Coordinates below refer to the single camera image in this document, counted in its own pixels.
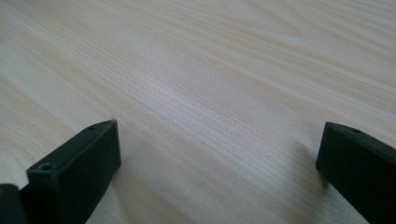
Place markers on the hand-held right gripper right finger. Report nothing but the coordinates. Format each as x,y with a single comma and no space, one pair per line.
361,168

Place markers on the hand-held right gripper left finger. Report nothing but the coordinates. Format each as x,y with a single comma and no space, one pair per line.
77,174

